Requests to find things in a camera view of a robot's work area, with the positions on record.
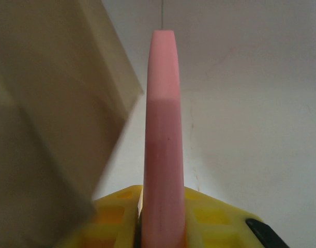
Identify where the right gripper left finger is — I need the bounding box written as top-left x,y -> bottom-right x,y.
56,184 -> 144,248

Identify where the cardboard box with ragged tape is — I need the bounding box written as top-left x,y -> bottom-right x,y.
0,95 -> 138,248

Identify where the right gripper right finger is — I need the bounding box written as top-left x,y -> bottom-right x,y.
183,187 -> 288,248

